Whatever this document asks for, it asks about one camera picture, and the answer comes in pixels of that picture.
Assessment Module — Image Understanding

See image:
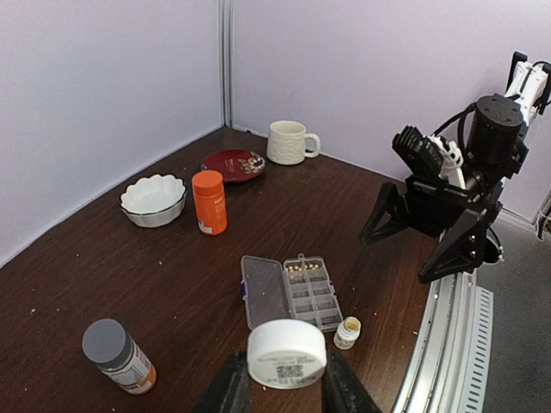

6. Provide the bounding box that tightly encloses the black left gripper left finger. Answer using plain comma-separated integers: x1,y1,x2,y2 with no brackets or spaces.
191,352,251,413

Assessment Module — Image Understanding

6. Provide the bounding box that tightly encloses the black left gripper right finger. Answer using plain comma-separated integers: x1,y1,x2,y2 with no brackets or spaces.
322,351,381,413

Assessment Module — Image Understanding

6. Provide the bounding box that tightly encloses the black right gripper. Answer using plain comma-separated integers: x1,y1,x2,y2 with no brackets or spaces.
359,95,529,284

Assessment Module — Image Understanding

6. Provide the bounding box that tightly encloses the white pill bottle green label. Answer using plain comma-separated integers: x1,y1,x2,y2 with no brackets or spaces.
333,317,362,350

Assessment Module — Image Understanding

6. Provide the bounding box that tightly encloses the white bottle cap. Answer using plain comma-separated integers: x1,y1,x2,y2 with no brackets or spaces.
246,319,327,390

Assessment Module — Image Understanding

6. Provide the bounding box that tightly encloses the clear plastic pill organizer box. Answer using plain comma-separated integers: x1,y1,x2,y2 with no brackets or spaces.
240,254,344,332

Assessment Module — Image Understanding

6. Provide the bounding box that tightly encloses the grey capped pill bottle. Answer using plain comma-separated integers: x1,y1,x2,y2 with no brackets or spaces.
82,318,157,395

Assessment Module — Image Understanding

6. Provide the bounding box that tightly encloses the cream ribbed mug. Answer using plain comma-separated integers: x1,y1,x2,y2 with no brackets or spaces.
267,120,321,166

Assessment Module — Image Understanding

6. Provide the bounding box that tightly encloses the orange pill bottle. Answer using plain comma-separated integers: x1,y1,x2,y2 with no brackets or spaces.
192,170,228,236

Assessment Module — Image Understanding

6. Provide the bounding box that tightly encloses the red floral plate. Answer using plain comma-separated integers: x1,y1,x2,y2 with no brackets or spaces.
201,149,266,183

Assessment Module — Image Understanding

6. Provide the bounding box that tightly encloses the white scalloped ceramic bowl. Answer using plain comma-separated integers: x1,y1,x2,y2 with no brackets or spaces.
120,174,188,229

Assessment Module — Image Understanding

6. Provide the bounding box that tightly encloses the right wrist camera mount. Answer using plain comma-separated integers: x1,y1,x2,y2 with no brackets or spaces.
392,126,467,189

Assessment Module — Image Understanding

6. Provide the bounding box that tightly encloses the aluminium front rail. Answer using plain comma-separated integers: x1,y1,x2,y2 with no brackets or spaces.
392,272,493,412

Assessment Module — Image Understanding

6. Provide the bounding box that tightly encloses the right aluminium frame post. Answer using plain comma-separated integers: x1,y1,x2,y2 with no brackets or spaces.
219,0,233,128

